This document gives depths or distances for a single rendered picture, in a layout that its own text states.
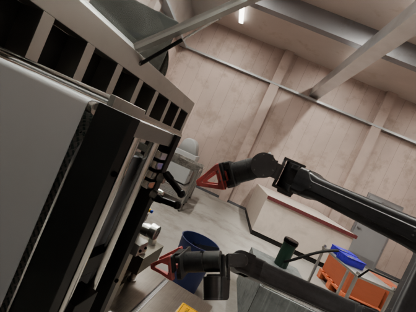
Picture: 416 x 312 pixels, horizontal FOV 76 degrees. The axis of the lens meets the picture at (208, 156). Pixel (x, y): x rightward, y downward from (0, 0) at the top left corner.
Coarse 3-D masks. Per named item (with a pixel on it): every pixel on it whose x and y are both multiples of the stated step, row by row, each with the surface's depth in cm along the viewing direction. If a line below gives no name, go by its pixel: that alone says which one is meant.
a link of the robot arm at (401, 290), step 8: (408, 264) 84; (408, 272) 81; (400, 280) 82; (408, 280) 79; (400, 288) 79; (408, 288) 77; (392, 296) 79; (400, 296) 77; (408, 296) 76; (392, 304) 76; (400, 304) 75; (408, 304) 75
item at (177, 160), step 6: (174, 156) 527; (174, 162) 527; (180, 162) 527; (186, 162) 526; (192, 168) 525; (198, 168) 525; (192, 180) 529; (162, 186) 572; (192, 186) 593; (168, 192) 547; (174, 192) 569; (186, 192) 530; (180, 198) 539; (186, 198) 594
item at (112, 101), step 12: (0, 48) 50; (12, 60) 50; (24, 60) 48; (48, 72) 47; (60, 84) 48; (72, 84) 45; (84, 84) 45; (96, 96) 44; (108, 96) 44; (120, 108) 44; (132, 108) 48
